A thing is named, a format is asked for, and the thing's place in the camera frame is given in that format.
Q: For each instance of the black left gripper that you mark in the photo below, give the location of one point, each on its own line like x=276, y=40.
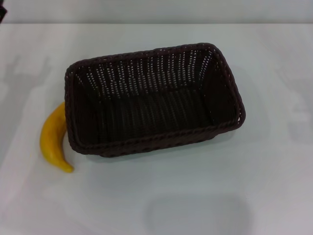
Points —
x=2, y=16

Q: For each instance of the yellow banana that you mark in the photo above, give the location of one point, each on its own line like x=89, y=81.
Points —
x=52, y=137

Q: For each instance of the dark brown woven basket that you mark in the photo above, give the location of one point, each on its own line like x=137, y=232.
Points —
x=156, y=102

